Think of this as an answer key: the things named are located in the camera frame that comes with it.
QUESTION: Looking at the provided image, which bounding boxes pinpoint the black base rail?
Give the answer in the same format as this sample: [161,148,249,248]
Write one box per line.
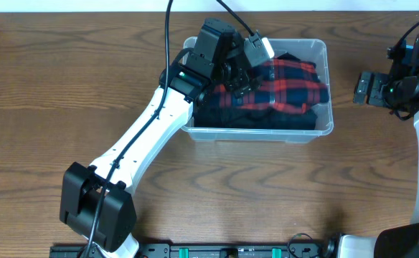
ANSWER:
[50,242,339,258]

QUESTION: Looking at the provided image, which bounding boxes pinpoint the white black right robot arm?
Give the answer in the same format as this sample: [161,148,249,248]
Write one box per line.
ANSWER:
[328,34,419,257]

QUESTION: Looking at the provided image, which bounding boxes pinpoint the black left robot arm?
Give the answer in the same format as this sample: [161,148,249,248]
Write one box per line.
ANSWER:
[60,18,274,257]

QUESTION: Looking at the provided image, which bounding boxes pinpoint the clear plastic storage bin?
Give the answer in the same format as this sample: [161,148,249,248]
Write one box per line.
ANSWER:
[182,39,334,144]

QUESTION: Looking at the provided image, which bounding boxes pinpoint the red navy plaid shirt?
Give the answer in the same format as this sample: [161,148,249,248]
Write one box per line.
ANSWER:
[207,59,330,115]

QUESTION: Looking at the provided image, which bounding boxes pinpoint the black drawstring garment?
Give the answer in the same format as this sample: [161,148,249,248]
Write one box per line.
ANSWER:
[194,53,317,130]

